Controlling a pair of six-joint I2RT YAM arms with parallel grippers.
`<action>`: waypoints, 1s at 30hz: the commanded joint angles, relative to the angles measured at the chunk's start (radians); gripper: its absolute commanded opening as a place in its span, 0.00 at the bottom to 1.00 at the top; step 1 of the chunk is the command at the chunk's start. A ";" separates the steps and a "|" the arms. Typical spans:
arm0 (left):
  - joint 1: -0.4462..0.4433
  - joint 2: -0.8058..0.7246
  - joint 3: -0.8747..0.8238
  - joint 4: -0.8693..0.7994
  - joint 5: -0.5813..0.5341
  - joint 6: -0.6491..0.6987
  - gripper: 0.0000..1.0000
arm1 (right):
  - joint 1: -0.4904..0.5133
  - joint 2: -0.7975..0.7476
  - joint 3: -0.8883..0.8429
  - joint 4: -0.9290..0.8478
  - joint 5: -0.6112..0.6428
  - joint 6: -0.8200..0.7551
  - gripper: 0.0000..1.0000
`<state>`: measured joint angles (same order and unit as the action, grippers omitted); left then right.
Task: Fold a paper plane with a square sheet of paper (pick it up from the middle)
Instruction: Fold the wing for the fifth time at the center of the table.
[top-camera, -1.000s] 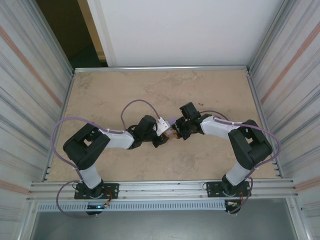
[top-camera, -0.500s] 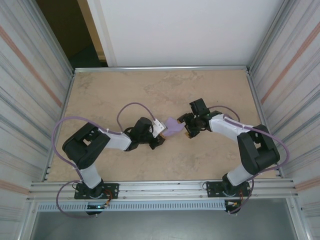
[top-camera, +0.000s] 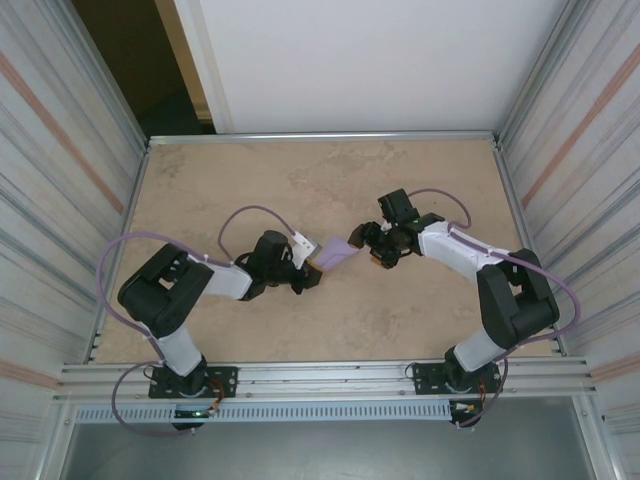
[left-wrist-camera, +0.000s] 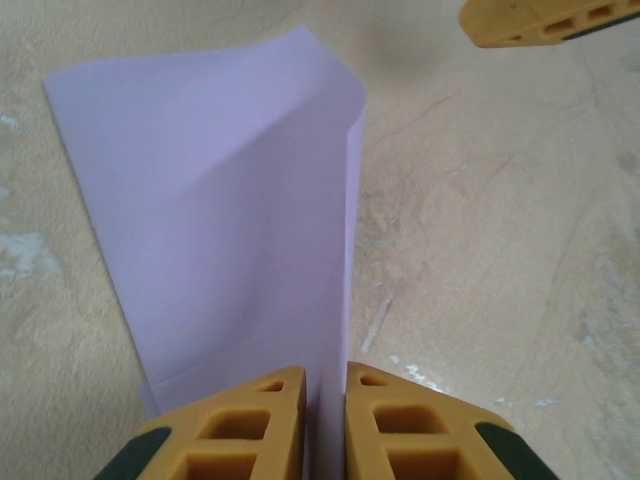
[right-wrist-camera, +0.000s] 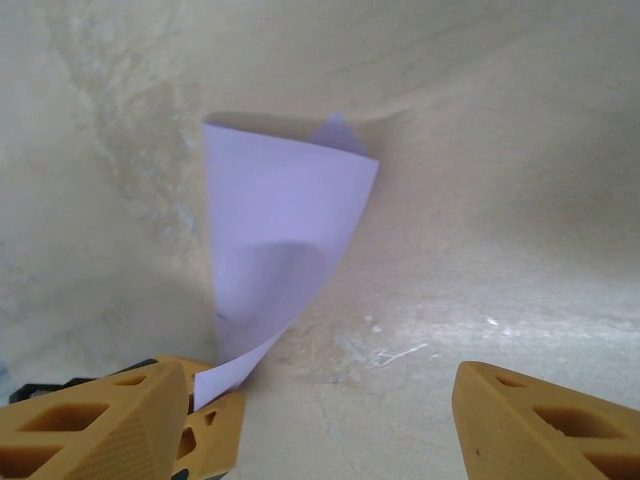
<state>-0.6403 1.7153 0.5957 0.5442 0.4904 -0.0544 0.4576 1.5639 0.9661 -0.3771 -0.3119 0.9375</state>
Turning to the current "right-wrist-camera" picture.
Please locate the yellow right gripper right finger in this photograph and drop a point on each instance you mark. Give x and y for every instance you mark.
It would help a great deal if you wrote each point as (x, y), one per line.
(500, 400)

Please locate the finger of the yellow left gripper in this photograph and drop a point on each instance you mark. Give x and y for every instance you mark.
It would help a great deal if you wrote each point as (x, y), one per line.
(190, 367)
(225, 435)

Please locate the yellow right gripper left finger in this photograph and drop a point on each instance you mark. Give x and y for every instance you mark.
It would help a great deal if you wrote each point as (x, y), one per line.
(125, 450)

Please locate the purple paper sheet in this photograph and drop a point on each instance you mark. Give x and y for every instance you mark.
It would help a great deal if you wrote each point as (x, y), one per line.
(280, 210)

